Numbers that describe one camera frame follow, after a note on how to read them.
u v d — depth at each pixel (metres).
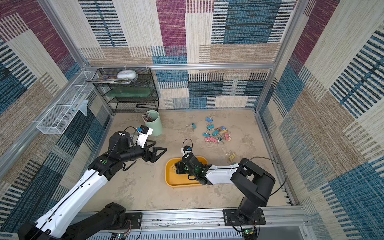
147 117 0.94
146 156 0.63
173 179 0.86
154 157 0.63
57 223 0.39
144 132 0.63
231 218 0.73
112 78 0.92
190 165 0.67
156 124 0.96
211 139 1.02
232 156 0.94
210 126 1.08
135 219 0.73
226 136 1.02
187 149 0.79
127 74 0.88
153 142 0.75
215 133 1.05
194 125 1.08
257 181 0.47
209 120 1.14
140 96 0.94
